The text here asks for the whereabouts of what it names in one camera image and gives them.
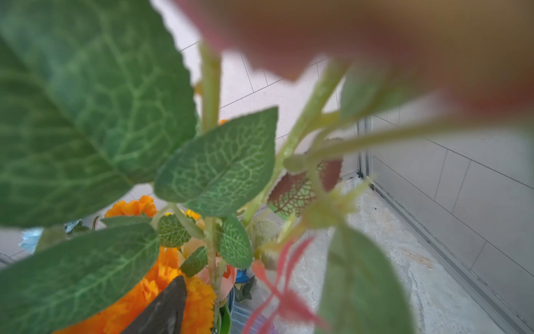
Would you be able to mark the light blue carnation vase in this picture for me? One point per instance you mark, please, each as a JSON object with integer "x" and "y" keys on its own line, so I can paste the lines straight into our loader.
{"x": 30, "y": 239}

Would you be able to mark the blue purple glass vase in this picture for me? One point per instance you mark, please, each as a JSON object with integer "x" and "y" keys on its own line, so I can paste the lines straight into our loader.
{"x": 240, "y": 315}

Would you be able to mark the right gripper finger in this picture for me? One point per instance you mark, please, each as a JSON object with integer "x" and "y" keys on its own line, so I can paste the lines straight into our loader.
{"x": 165, "y": 314}

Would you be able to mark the orange carnation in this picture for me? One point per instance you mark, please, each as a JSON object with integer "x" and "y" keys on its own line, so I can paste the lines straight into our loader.
{"x": 143, "y": 206}

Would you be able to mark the pink roses stem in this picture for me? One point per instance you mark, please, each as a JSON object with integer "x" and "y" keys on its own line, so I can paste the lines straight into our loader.
{"x": 97, "y": 106}

